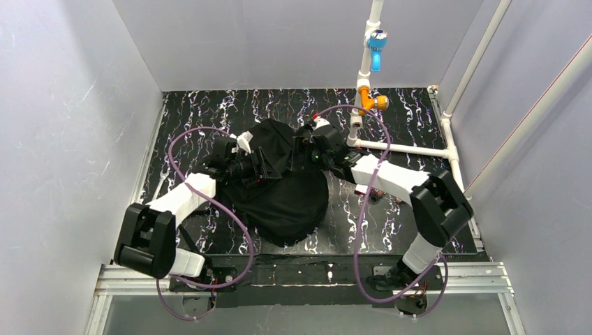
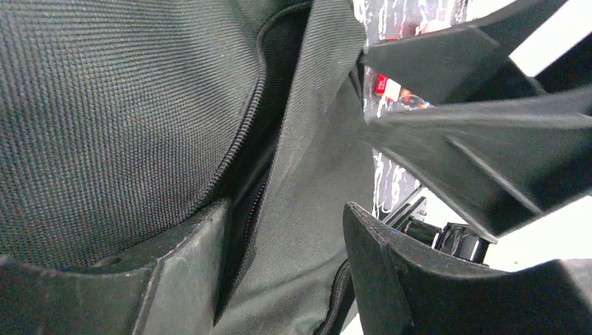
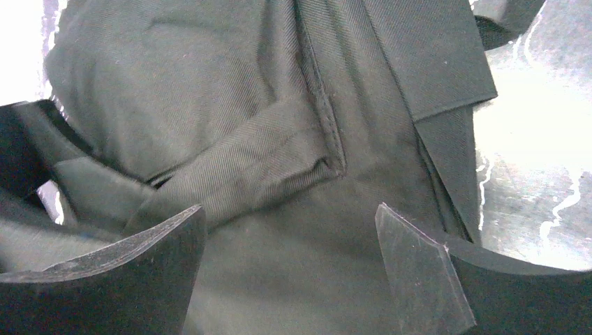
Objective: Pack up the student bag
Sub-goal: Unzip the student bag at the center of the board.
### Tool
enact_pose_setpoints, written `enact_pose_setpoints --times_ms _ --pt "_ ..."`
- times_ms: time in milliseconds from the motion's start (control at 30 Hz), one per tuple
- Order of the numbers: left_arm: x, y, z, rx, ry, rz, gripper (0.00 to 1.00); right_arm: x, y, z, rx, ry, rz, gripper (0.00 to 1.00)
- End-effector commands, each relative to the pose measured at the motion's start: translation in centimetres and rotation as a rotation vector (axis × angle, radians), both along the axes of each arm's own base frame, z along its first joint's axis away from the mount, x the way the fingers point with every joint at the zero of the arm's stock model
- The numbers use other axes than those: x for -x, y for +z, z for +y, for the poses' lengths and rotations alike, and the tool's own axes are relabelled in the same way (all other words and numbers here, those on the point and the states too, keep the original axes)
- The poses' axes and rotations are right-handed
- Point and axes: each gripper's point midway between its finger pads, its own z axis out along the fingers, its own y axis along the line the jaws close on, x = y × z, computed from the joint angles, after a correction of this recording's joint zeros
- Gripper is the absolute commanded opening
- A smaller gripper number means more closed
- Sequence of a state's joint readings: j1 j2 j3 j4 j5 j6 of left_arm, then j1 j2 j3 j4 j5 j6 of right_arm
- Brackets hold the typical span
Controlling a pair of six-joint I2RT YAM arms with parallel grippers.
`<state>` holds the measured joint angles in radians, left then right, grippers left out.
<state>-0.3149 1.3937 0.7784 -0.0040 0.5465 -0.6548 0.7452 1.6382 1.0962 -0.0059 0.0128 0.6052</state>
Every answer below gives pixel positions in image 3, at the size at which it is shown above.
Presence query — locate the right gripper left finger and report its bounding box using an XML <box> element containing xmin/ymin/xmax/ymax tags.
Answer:
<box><xmin>1</xmin><ymin>205</ymin><xmax>205</xmax><ymax>334</ymax></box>

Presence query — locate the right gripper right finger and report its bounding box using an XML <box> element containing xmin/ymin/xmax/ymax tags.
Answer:
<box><xmin>375</xmin><ymin>204</ymin><xmax>591</xmax><ymax>334</ymax></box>

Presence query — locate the black student backpack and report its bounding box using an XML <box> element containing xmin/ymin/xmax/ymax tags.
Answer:
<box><xmin>1</xmin><ymin>1</ymin><xmax>542</xmax><ymax>334</ymax></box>

